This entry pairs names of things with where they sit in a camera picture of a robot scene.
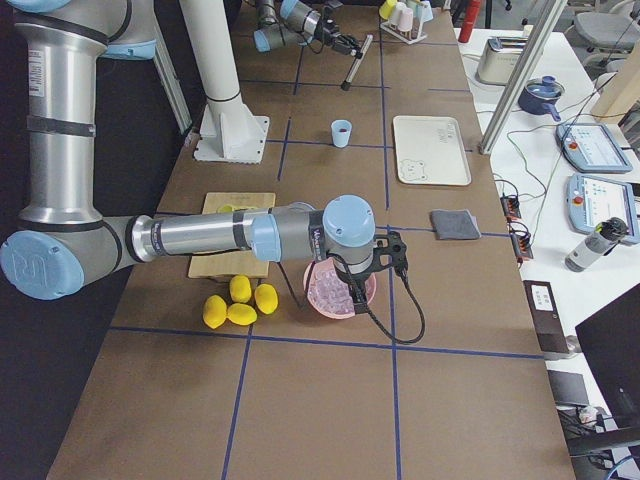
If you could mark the grey water bottle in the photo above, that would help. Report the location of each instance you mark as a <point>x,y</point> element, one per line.
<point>606,236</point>

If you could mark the grey aluminium post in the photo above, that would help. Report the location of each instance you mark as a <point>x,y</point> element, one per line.
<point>537,39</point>

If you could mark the whole lemon back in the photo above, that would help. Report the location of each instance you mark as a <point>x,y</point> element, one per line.
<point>240,289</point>

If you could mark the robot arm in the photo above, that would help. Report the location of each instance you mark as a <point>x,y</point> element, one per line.
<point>134,149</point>
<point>295,22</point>

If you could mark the white bear tray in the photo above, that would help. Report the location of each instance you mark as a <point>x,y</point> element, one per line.
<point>430,151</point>

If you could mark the light blue paper cup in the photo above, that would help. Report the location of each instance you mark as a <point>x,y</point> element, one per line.
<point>340,140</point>

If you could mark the teach pendant far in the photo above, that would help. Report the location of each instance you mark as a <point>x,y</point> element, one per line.
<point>591,148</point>

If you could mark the whole lemon left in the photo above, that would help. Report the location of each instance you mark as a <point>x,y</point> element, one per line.
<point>214,312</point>

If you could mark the white wire cup rack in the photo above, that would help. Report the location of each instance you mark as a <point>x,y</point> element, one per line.
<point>417,34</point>

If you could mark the pale mint cup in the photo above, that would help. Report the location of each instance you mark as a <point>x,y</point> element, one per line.
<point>422,11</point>

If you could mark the lime green cup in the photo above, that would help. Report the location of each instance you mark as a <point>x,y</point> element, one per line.
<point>386,8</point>

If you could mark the pink cup on rack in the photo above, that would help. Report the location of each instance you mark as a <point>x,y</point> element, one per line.
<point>402,18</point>

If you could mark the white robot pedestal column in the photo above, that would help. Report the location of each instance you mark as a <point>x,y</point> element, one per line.
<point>229,132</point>

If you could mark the black device box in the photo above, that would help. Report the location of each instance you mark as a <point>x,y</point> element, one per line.
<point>546,320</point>

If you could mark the grey folded cloth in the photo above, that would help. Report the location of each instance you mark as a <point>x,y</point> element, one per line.
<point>454,225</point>

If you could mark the pink ice bowl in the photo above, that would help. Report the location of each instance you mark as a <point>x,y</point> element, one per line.
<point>327,294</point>

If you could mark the stainless steel muddler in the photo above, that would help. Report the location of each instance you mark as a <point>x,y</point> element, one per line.
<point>358,59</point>

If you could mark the red bottle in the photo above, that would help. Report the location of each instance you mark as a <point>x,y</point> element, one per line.
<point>470,16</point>

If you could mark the whole lemon lower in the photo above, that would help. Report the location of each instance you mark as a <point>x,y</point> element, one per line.
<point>266,298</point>

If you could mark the teach pendant near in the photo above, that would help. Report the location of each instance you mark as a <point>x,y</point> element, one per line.
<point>592,200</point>

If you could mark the teach pendant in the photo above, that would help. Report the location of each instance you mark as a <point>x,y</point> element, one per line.
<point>591,148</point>
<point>592,200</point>

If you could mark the silver toaster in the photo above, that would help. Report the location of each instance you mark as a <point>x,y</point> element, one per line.
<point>499,58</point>

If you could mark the blue pot with lid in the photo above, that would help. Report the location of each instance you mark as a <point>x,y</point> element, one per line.
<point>540,95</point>

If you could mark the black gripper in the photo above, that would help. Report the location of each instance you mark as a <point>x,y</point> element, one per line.
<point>353,278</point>
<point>330,26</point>

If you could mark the bamboo cutting board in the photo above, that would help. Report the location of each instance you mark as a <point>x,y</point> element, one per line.
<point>234,263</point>

